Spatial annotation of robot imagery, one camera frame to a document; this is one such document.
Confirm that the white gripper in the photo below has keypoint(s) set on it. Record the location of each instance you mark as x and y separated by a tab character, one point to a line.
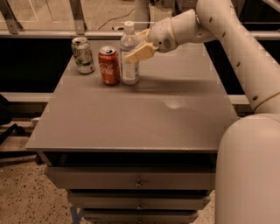
162	35

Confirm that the grey drawer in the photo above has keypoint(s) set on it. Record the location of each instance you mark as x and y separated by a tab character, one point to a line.
139	200
131	178
140	217

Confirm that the grey drawer cabinet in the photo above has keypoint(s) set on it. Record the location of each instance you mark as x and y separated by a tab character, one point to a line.
174	117

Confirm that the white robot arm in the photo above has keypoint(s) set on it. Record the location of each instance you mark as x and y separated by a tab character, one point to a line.
247	180

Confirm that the clear blue plastic water bottle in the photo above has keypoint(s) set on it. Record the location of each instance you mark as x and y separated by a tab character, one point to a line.
129	40

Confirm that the green white soda can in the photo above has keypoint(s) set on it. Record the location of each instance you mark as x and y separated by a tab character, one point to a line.
83	56

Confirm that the middle grey drawer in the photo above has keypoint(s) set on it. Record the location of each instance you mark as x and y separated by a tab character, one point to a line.
139	200

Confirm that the black office chair base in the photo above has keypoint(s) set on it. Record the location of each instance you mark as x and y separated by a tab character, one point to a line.
6	119

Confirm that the bottom grey drawer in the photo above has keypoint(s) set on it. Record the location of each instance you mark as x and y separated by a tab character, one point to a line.
140	217

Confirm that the red coke can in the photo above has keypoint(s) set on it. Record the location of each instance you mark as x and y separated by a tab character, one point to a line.
109	65

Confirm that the top grey drawer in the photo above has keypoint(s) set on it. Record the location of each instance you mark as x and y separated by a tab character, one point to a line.
131	178

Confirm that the metal railing with glass panel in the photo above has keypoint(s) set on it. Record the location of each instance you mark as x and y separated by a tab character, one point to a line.
66	19

